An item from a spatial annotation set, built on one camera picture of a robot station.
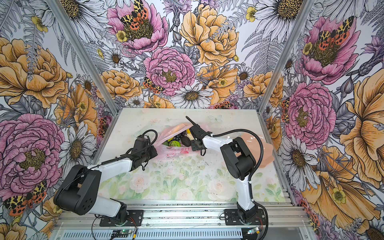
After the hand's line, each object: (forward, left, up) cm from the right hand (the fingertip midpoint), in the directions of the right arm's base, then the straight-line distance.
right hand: (197, 148), depth 99 cm
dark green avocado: (+4, +7, +3) cm, 9 cm away
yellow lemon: (+6, +6, +11) cm, 14 cm away
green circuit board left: (-43, +37, -1) cm, 57 cm away
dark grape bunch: (+7, +12, +4) cm, 15 cm away
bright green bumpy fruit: (0, +14, +7) cm, 16 cm away
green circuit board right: (-45, -25, -2) cm, 51 cm away
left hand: (-5, +26, +3) cm, 27 cm away
